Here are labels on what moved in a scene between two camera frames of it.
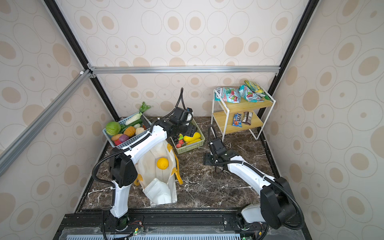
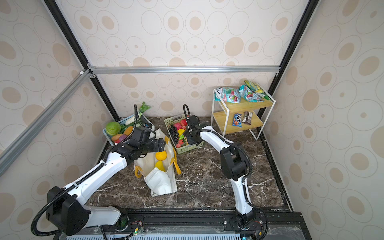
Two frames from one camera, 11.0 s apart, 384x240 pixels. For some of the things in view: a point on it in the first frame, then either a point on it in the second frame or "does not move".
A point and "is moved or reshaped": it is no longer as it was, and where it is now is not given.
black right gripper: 206,157 to 189,141
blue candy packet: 237,120 does not move
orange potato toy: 129,131 does not move
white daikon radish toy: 137,116 does not move
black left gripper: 191,129 to 156,142
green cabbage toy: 113,128 does not move
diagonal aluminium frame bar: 14,147 does not move
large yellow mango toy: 196,135 is moved or reshaped
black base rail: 154,224 does not move
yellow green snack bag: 256,88 does not move
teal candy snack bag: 249,95 does not move
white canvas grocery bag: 158,185 is moved or reshaped
